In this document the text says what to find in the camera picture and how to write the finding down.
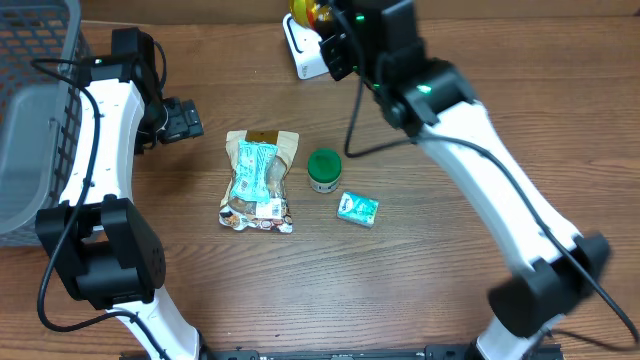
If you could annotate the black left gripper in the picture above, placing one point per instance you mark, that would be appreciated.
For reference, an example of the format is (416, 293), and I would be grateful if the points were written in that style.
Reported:
(187, 121)

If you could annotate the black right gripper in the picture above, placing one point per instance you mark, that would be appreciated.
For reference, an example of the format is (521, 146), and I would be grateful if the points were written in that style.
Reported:
(336, 49)

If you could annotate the yellow dish soap bottle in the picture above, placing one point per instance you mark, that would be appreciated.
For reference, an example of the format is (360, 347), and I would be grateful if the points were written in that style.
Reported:
(312, 14)

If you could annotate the teal wipes packet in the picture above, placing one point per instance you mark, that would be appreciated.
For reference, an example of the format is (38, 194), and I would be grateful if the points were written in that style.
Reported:
(252, 165)

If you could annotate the brown snack pouch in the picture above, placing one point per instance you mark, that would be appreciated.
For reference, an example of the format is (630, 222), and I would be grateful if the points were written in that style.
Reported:
(273, 215)

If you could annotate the green lid jar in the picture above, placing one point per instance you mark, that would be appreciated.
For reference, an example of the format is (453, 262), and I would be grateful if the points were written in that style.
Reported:
(324, 168)

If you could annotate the teal tissue pack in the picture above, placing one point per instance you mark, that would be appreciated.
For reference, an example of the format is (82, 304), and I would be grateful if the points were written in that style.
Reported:
(357, 209)

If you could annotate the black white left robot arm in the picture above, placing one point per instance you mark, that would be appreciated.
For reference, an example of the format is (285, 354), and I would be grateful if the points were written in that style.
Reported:
(99, 244)

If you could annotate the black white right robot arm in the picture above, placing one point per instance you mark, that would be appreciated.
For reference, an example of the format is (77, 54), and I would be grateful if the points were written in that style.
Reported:
(554, 266)

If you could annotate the white barcode scanner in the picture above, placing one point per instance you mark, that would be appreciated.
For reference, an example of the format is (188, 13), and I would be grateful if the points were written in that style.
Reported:
(305, 50)

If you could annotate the grey plastic basket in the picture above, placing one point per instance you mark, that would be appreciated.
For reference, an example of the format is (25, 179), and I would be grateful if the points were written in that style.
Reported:
(40, 116)

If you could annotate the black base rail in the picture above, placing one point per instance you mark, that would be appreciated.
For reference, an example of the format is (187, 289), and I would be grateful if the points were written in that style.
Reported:
(431, 352)

